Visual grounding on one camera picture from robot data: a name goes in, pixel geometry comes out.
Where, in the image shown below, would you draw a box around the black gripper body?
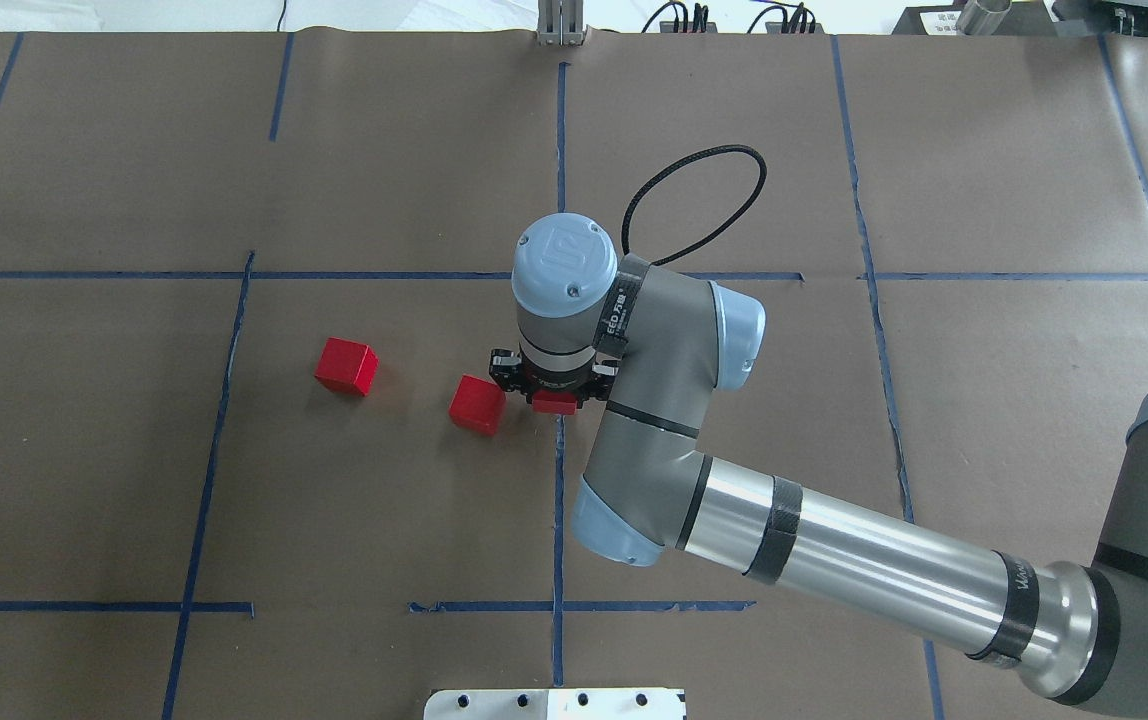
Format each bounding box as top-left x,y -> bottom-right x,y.
490,348 -> 621,407

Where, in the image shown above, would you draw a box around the red block moved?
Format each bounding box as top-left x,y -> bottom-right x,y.
449,374 -> 506,438
313,336 -> 379,397
529,389 -> 580,416

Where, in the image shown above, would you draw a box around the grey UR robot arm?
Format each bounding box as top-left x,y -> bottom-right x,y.
490,212 -> 1148,717

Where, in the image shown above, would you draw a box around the silver metal cylinder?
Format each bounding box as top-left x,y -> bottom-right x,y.
954,0 -> 1013,37

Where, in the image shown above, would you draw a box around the black braided cable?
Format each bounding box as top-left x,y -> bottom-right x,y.
621,145 -> 768,268

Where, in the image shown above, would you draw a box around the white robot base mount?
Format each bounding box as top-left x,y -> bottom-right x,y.
422,687 -> 689,719

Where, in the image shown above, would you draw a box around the aluminium profile post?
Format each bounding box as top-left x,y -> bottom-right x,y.
536,0 -> 587,47

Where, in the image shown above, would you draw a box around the black plug cables left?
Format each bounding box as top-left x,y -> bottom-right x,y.
642,0 -> 718,34

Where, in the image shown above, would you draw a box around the black plug cables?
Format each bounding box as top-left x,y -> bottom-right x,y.
642,0 -> 718,34
746,2 -> 825,34

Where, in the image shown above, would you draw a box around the black plug cables right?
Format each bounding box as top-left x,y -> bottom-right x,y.
746,2 -> 825,34

